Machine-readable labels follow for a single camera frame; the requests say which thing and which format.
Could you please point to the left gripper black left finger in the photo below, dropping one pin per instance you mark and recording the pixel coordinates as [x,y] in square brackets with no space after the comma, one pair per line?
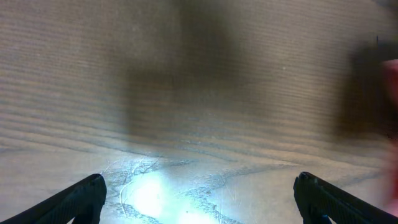
[81,203]

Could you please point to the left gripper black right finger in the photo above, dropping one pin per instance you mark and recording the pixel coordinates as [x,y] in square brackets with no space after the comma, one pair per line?
[320,202]

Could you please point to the orange printed t-shirt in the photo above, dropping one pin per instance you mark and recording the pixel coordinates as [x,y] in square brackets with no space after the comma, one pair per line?
[389,77]

